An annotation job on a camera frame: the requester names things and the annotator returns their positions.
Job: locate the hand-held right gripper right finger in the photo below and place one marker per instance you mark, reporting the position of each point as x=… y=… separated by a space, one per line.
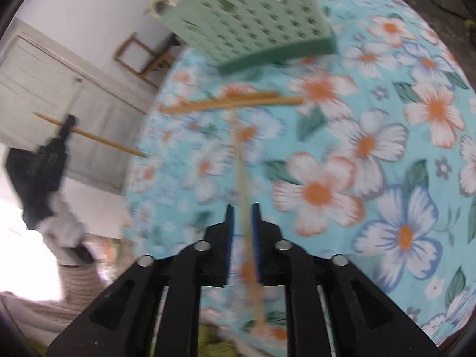
x=256 y=245

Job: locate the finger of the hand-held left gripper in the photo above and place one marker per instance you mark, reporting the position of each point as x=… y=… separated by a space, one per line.
x=67 y=128

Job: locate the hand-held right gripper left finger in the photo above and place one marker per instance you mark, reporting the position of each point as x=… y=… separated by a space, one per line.
x=229 y=245

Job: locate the single wooden chopstick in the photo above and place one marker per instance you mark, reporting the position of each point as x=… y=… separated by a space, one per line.
x=111 y=145
x=243 y=189

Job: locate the bundle of wooden chopsticks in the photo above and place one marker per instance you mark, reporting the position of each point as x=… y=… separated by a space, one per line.
x=223 y=103

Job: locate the green plastic utensil holder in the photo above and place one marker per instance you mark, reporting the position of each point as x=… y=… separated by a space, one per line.
x=260 y=26

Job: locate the person's left hand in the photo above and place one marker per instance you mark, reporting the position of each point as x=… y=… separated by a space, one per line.
x=65 y=223

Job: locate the white wooden door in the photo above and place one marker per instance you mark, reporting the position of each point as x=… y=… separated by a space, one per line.
x=44 y=81

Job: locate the wooden chair with dark seat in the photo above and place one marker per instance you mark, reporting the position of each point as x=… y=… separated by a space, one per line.
x=160 y=63

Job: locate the cream plastic spoon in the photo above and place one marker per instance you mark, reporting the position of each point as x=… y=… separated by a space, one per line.
x=161 y=7

